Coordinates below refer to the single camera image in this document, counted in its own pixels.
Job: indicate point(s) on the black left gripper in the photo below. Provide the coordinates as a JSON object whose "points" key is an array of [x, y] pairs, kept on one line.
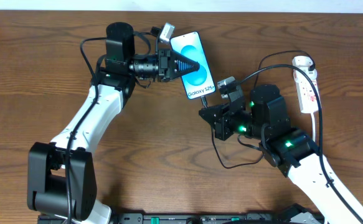
{"points": [[164, 65]]}

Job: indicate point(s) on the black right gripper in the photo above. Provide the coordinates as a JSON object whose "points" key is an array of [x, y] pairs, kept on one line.
{"points": [[223, 121]]}

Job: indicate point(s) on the blue Samsung Galaxy smartphone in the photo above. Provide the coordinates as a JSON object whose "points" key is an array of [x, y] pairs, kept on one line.
{"points": [[197, 78]]}

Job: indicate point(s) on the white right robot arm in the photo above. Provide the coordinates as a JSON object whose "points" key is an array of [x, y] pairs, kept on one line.
{"points": [[289, 149]]}

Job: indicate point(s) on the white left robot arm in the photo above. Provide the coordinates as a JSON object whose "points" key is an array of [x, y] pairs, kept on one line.
{"points": [[61, 177]]}

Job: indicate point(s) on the white power strip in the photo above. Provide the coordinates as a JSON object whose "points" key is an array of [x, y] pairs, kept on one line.
{"points": [[306, 96]]}

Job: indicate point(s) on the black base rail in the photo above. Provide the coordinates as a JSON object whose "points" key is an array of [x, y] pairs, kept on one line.
{"points": [[292, 214]]}

